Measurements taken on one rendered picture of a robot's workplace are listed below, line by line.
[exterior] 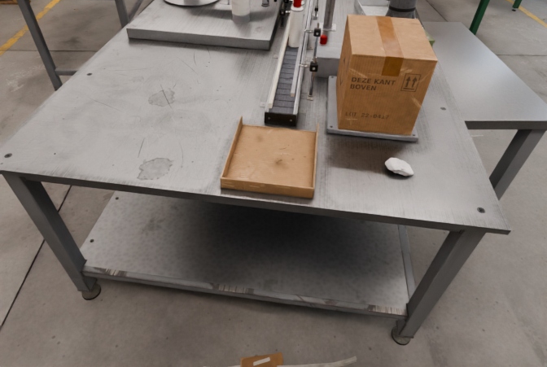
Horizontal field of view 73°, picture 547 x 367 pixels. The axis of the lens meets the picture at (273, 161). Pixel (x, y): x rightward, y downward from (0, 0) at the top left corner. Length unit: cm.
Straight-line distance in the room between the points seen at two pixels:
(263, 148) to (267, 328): 86
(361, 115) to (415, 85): 18
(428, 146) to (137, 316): 137
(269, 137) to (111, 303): 109
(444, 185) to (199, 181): 71
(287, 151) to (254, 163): 12
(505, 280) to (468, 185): 103
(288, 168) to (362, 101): 31
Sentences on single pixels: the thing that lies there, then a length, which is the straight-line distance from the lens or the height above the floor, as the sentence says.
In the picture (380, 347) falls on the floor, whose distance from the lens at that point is 177.
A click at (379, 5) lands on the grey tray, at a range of 239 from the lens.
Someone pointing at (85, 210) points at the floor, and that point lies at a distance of 228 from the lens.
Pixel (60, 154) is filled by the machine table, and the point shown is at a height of 83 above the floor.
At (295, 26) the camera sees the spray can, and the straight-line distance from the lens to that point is 162.
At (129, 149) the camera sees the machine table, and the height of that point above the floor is 83.
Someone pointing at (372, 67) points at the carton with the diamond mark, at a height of 108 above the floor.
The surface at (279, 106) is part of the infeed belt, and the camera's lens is 127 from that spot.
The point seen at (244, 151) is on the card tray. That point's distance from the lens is 115.
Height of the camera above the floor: 159
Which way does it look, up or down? 43 degrees down
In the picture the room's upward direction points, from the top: 2 degrees clockwise
